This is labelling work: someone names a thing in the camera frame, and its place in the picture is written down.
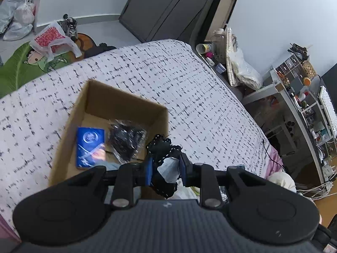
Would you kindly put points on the cream tote bag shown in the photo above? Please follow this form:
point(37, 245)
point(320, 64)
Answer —
point(242, 66)

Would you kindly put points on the black cloth on floor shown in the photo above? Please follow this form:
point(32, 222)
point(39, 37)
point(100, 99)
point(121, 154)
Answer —
point(100, 50)

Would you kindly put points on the green cartoon rug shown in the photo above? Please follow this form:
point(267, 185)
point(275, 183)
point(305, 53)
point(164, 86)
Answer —
point(15, 68)

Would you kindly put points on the clear water bottle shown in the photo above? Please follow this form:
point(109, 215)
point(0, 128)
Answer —
point(218, 46)

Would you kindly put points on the brown round mat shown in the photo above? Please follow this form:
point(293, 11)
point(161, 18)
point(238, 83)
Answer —
point(87, 41)

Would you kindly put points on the grey drawer organizer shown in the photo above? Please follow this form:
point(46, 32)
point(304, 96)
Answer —
point(292, 68)

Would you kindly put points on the brown cardboard box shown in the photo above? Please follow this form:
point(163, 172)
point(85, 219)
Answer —
point(105, 100)

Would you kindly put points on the pink sheet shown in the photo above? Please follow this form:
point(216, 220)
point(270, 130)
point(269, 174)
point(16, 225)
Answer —
point(275, 163)

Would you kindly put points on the white desk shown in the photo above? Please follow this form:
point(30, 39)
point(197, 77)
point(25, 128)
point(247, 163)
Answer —
point(295, 116)

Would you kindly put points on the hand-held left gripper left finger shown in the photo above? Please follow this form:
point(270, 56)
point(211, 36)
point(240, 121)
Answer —
point(148, 172)

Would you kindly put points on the pastel blanket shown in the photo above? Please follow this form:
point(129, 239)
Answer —
point(283, 180)

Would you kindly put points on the grey wardrobe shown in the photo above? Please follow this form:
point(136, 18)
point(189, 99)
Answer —
point(168, 5)

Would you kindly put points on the red patterned plastic bag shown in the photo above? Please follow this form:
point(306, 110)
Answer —
point(50, 38)

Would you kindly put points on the paper tube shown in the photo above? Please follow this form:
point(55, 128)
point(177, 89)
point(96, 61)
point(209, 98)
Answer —
point(203, 48)

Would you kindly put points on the white keyboard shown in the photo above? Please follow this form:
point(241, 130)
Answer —
point(329, 108)

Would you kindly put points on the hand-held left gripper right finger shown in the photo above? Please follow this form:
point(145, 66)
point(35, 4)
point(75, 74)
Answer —
point(183, 172)

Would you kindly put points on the white black-patterned bed sheet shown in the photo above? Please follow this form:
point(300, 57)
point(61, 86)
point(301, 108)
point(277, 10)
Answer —
point(171, 84)

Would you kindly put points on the black dotted cloth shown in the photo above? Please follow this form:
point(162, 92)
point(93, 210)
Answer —
point(164, 158)

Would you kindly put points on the white plastic bag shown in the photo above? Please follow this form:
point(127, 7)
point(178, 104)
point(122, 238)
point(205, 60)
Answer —
point(22, 18)

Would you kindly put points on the blue packet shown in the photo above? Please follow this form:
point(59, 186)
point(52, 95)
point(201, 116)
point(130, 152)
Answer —
point(89, 147)

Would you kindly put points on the black-framed brown board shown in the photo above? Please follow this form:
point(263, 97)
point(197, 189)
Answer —
point(222, 8)

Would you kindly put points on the black item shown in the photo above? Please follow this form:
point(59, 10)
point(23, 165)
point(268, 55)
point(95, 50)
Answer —
point(125, 142)

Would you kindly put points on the black monitor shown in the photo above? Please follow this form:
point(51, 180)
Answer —
point(330, 79)

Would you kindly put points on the black white shoes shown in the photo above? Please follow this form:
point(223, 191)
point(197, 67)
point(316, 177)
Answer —
point(70, 25)

